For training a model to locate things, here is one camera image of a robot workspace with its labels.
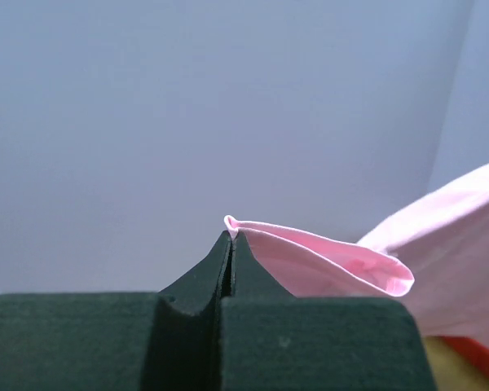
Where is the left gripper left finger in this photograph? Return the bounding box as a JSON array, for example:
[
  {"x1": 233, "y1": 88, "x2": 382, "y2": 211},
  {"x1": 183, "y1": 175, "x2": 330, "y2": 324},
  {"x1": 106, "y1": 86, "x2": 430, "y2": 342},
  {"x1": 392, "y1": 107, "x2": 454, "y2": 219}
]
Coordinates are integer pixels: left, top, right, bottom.
[{"x1": 159, "y1": 231, "x2": 232, "y2": 316}]

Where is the light pink t-shirt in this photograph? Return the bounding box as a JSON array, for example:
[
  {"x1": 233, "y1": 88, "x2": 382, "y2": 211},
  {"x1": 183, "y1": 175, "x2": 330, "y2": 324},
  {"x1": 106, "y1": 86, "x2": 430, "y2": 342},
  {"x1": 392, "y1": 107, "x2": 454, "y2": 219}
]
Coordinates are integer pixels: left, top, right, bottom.
[{"x1": 224, "y1": 164, "x2": 489, "y2": 348}]

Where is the red plastic bin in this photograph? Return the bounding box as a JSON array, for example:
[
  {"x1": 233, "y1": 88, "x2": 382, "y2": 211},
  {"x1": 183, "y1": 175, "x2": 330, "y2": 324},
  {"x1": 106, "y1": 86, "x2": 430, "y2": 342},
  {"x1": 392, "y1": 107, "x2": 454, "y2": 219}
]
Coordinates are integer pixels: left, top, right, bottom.
[{"x1": 442, "y1": 336, "x2": 489, "y2": 379}]

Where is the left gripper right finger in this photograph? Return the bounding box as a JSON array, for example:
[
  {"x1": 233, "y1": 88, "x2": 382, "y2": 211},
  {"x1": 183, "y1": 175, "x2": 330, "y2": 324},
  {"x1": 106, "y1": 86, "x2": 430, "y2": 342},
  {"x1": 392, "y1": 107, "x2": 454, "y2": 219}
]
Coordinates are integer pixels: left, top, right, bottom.
[{"x1": 231, "y1": 233, "x2": 293, "y2": 300}]

